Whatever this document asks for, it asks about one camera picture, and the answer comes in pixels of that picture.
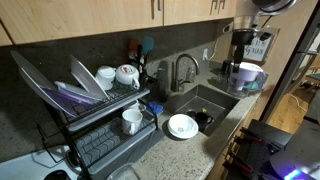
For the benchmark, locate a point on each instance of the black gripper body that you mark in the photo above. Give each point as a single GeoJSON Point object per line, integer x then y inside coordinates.
{"type": "Point", "coordinates": [243, 36]}

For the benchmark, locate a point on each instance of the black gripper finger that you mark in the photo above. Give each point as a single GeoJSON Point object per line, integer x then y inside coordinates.
{"type": "Point", "coordinates": [242, 53]}
{"type": "Point", "coordinates": [236, 58]}

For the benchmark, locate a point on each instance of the white plastic bowl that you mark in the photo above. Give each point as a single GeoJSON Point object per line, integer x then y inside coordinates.
{"type": "Point", "coordinates": [182, 126]}

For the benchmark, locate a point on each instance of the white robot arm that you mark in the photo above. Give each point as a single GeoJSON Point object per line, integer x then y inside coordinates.
{"type": "Point", "coordinates": [248, 21]}

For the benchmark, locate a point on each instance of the framed text sign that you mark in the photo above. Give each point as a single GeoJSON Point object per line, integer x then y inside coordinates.
{"type": "Point", "coordinates": [261, 46]}

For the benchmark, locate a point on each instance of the light wood cabinet door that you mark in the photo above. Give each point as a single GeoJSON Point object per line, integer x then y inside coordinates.
{"type": "Point", "coordinates": [186, 10]}
{"type": "Point", "coordinates": [83, 16]}
{"type": "Point", "coordinates": [229, 6]}

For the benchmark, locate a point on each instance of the glass soap dispenser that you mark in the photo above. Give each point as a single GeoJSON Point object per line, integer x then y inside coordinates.
{"type": "Point", "coordinates": [190, 75]}

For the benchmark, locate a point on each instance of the stainless steel sink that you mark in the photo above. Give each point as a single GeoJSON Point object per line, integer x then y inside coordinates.
{"type": "Point", "coordinates": [206, 100]}

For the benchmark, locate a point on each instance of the steel kitchen faucet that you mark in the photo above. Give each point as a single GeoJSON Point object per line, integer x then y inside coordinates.
{"type": "Point", "coordinates": [176, 83]}

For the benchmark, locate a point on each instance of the black mug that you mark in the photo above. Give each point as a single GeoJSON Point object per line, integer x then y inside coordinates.
{"type": "Point", "coordinates": [202, 119]}

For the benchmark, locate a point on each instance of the red black clamp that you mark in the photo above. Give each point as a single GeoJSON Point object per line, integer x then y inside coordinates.
{"type": "Point", "coordinates": [251, 134]}
{"type": "Point", "coordinates": [238, 166]}

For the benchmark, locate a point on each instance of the blue dish soap bottle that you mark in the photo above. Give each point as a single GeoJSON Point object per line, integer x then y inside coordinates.
{"type": "Point", "coordinates": [162, 81]}

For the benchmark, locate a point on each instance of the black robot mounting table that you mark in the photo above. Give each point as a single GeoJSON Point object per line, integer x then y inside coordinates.
{"type": "Point", "coordinates": [263, 140]}

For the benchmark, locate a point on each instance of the teal spatula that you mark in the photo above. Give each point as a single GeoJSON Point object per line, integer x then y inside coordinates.
{"type": "Point", "coordinates": [148, 45]}

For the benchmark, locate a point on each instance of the blue sponge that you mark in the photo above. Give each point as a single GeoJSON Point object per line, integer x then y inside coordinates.
{"type": "Point", "coordinates": [155, 108]}

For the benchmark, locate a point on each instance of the black utensil holder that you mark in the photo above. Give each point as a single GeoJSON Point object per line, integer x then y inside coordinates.
{"type": "Point", "coordinates": [143, 79]}

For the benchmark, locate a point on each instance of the black spatula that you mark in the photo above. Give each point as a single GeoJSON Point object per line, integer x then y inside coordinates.
{"type": "Point", "coordinates": [139, 58]}

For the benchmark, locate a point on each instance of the red spatula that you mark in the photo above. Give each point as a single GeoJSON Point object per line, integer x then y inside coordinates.
{"type": "Point", "coordinates": [133, 46]}

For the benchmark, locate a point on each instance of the small white cup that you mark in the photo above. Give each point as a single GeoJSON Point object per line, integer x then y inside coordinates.
{"type": "Point", "coordinates": [136, 106]}

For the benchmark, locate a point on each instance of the plain white mug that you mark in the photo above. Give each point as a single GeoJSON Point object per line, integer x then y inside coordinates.
{"type": "Point", "coordinates": [106, 77]}

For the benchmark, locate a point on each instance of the white dinner plate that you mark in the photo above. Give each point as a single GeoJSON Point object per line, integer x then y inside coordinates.
{"type": "Point", "coordinates": [86, 78]}

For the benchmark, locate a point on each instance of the clear plastic container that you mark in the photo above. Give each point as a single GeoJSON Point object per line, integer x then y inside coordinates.
{"type": "Point", "coordinates": [124, 172]}

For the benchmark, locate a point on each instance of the purple plastic lid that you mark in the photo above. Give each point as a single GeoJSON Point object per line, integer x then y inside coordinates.
{"type": "Point", "coordinates": [66, 97]}

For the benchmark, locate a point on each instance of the white stovetop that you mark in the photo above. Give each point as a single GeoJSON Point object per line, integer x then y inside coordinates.
{"type": "Point", "coordinates": [23, 165]}

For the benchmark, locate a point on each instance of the white wall outlet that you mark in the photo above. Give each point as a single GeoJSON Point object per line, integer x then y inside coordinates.
{"type": "Point", "coordinates": [205, 54]}

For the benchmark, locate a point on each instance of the dark metal frame post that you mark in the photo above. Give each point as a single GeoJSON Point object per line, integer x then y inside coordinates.
{"type": "Point", "coordinates": [290, 66]}

